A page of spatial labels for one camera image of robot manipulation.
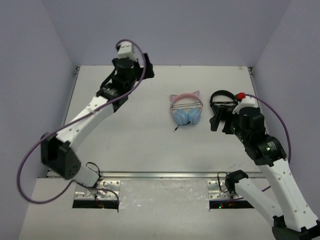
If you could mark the aluminium table edge rail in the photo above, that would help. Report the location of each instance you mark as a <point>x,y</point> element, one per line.
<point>160,175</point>

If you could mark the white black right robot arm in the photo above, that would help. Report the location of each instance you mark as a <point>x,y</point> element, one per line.
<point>290,216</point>

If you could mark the metal mounting bracket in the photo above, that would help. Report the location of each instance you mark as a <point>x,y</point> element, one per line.
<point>105,190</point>
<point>217,191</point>

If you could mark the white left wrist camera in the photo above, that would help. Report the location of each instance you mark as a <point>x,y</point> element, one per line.
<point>126,50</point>

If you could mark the pink blue cat-ear headphones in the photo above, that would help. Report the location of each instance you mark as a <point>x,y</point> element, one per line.
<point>186,113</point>

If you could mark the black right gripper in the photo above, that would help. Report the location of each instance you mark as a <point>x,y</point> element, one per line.
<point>224,114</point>

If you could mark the right metal mounting bracket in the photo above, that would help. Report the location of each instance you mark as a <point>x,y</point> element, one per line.
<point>217,191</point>

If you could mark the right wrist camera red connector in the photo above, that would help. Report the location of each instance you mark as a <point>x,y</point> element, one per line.
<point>243,102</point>

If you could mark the left metal mounting bracket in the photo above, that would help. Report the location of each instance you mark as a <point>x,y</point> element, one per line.
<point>105,190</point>

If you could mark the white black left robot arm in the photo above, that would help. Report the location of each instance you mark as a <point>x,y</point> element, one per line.
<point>58,150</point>

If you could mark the black headphones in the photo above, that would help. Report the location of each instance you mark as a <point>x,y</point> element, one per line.
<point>222,98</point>

